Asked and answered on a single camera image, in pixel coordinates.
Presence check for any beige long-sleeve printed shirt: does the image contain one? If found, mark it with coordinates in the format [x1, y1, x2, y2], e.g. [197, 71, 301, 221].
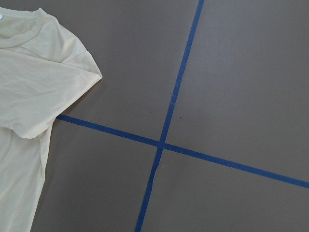
[0, 8, 102, 232]

